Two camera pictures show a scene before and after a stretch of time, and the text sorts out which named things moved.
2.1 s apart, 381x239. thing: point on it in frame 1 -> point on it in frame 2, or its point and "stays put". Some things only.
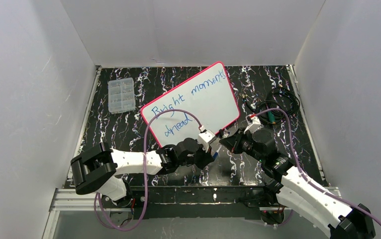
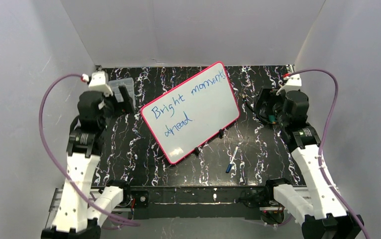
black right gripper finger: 231,142 -> 263,105
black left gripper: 207,155 -> 118,101
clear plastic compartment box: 122,95 stays put
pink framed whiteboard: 209,94 stays put
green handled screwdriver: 271,117 stays put
